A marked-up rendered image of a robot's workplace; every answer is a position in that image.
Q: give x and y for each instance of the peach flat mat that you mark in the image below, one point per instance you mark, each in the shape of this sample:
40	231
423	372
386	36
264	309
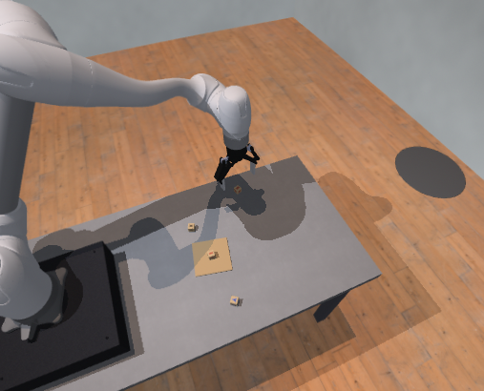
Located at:
206	266

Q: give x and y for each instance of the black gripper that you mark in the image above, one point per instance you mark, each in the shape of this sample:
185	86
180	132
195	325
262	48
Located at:
232	156

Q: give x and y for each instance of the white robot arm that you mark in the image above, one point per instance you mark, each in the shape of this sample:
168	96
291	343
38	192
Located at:
34	66

